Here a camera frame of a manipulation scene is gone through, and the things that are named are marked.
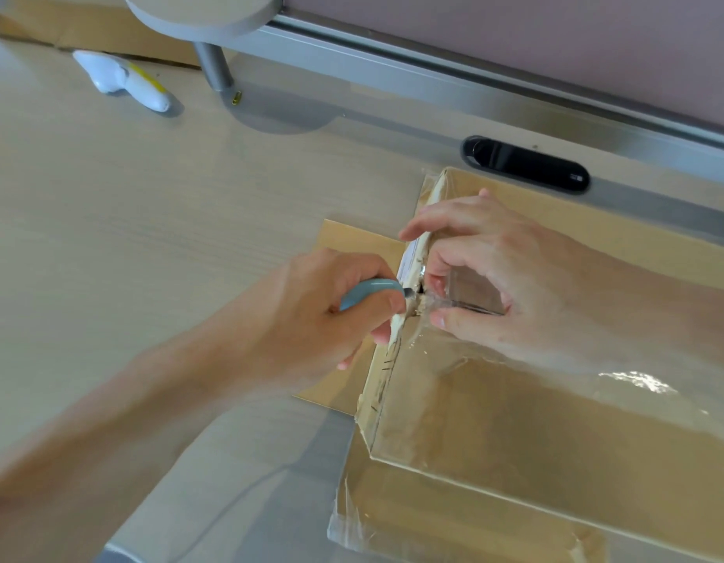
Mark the person's left hand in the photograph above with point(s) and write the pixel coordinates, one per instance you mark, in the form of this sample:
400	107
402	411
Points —
303	310

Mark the grey round stand shelf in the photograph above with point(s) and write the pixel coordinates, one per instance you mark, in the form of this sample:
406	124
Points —
203	11

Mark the person's left forearm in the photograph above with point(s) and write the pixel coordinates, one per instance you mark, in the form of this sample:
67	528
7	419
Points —
121	439

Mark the large cardboard sheet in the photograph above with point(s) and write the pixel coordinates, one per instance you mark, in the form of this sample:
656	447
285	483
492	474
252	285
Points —
92	35

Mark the clear plastic film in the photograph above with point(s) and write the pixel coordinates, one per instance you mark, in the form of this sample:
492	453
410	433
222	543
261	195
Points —
631	382

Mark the person's right thumb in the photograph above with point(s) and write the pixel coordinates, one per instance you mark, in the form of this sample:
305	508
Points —
473	328

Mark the grey metal stand pole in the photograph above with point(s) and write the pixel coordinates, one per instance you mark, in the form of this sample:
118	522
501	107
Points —
214	67

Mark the person's left thumb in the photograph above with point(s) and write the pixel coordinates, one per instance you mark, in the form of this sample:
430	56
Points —
382	310

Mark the mauve partition panel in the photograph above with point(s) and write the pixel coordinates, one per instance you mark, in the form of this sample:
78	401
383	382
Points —
543	46

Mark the aluminium desk rail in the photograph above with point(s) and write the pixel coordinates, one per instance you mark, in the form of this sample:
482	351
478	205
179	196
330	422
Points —
455	81

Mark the brown cardboard box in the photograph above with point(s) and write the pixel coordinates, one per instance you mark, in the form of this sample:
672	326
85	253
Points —
514	422

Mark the white and yellow hand tool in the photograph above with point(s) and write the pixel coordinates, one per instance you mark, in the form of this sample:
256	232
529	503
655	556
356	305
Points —
124	79

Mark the small brass screw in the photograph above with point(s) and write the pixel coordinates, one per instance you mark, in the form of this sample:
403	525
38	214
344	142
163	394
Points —
235	99

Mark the person's right hand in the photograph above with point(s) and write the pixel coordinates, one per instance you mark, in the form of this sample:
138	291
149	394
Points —
532	275

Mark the person's right forearm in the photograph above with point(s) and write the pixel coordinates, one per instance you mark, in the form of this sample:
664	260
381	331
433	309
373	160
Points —
661	310

